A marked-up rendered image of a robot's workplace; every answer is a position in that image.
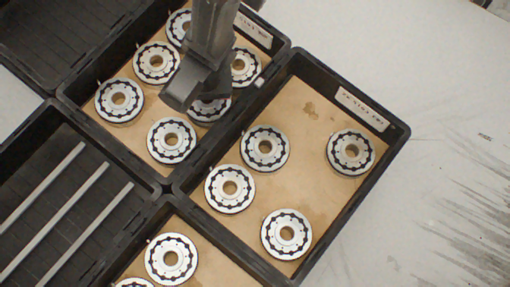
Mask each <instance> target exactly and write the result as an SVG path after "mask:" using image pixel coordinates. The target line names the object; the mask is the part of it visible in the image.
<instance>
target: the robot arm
mask: <svg viewBox="0 0 510 287"><path fill-rule="evenodd" d="M241 2H243V3H244V4H246V5H247V6H249V7H250V8H252V9H253V10H255V12H257V13H259V12H260V9H261V8H262V7H263V5H264V4H265V2H266V0H192V11H191V24H190V27H189V28H188V30H187V32H186V33H185V34H184V37H183V39H182V42H181V49H183V50H184V51H185V56H184V57H183V58H182V60H181V61H180V62H179V65H178V68H177V69H176V71H174V72H173V74H172V75H171V77H170V78H169V79H168V82H167V83H166V84H165V86H164V87H163V88H162V90H161V91H160V92H159V98H160V99H161V100H162V101H163V102H164V103H165V104H166V105H167V106H168V107H170V108H171V109H173V110H175V111H177V112H180V113H182V115H185V113H186V112H187V110H188V109H189V108H190V106H191V105H193V103H194V102H196V101H198V100H211V99H218V100H227V99H231V95H232V94H233V86H232V75H231V63H232V62H233V61H234V59H235V57H236V56H237V53H236V52H235V50H233V45H234V44H235V41H236V39H237V37H236V36H235V32H234V30H233V23H234V20H235V16H236V14H237V11H238V7H240V4H241Z"/></svg>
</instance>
